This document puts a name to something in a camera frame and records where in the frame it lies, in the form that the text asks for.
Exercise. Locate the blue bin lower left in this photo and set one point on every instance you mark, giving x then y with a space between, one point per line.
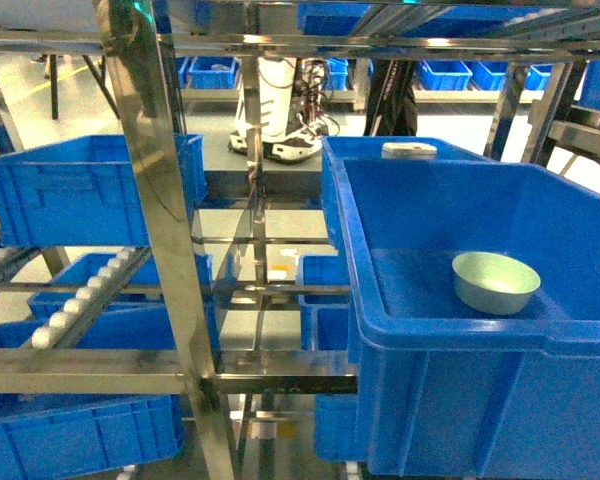
56 436

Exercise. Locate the white container in bin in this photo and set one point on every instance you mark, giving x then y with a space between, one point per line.
408 150

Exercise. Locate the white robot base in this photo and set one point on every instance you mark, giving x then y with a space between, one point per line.
284 98

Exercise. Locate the person legs dark trousers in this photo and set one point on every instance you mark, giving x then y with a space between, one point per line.
391 105

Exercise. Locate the white roller track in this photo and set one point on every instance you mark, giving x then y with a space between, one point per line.
81 292

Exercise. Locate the blue bin upper left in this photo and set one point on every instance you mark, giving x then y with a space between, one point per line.
77 192

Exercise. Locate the blue bin behind front bin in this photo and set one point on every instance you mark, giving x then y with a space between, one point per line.
379 185

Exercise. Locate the stainless steel shelf rack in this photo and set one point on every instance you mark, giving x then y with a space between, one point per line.
154 337

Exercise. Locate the large blue bin front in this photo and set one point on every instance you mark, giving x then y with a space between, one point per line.
445 390

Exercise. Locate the green bowl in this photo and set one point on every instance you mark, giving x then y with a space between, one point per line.
493 283

